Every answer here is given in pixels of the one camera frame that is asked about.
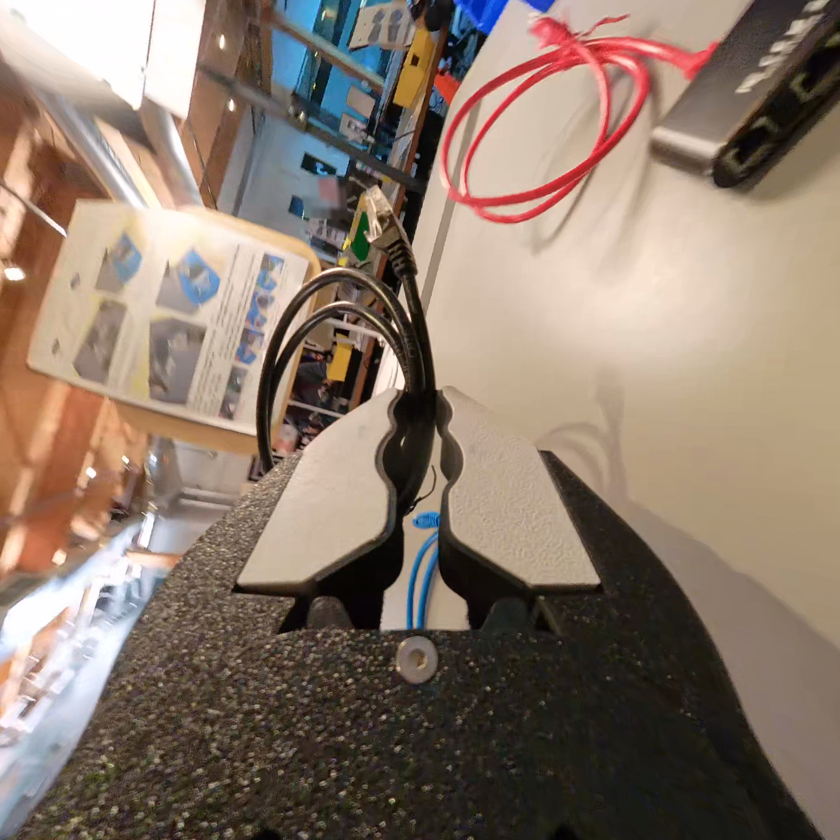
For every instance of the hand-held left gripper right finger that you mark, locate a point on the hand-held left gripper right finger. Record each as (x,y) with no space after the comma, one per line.
(512,512)

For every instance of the yellow box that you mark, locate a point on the yellow box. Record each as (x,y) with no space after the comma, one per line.
(415,65)

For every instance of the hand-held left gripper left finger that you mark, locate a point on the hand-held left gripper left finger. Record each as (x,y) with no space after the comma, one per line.
(328,499)

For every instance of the silver ventilation duct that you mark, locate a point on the silver ventilation duct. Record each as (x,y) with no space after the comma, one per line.
(131,151)

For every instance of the black ethernet port hub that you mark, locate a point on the black ethernet port hub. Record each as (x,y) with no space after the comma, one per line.
(715,98)

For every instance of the printed sign stand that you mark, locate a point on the printed sign stand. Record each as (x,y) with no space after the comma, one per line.
(170,315)

